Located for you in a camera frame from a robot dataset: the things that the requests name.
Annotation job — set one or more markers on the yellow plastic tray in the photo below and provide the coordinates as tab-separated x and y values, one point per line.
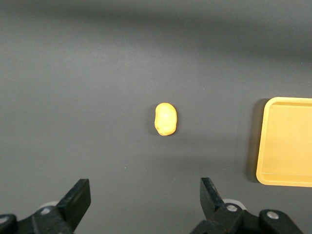
287	141

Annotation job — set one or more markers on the yellow potato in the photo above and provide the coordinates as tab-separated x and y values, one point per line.
165	119

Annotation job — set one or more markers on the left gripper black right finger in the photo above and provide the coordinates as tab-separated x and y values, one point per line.
212	202

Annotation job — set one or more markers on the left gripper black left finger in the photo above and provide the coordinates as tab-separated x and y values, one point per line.
73	202

